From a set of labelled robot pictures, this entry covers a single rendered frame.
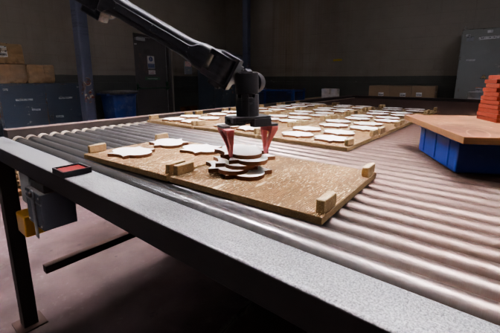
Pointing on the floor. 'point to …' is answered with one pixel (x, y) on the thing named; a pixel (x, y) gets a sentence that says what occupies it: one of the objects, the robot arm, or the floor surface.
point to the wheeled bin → (118, 103)
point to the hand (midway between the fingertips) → (248, 151)
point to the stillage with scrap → (281, 94)
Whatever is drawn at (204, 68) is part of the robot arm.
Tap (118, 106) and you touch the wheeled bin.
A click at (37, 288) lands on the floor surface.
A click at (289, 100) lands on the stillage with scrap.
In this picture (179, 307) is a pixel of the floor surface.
